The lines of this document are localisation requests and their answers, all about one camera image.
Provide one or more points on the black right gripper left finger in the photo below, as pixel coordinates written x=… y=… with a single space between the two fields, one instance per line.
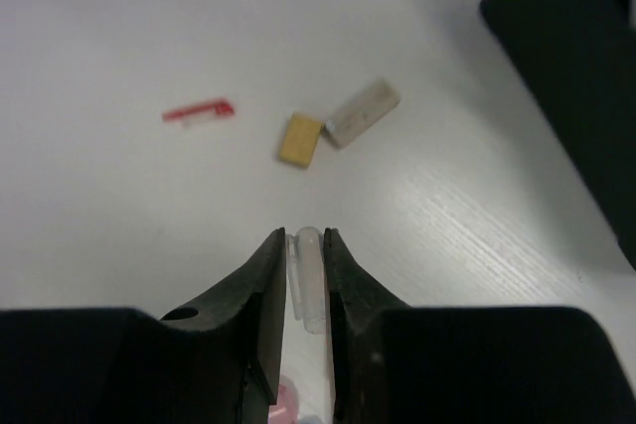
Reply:
x=234 y=333

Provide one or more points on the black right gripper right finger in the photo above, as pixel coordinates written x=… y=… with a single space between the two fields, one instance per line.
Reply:
x=356 y=303

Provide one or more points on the clear marker cap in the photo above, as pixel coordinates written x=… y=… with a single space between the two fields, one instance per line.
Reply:
x=306 y=278

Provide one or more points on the black stationery container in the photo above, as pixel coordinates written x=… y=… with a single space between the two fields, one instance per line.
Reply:
x=577 y=58

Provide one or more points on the pink highlighter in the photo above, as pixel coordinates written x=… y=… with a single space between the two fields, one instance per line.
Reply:
x=286 y=408

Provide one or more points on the blue highlighter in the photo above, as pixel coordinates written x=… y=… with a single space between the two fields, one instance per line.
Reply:
x=312 y=419

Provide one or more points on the yellow eraser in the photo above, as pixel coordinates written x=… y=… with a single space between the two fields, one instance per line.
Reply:
x=299 y=140

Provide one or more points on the grey white eraser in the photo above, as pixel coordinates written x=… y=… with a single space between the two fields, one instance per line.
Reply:
x=364 y=109

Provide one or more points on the red pen cap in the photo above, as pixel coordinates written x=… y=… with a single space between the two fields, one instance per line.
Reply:
x=200 y=112

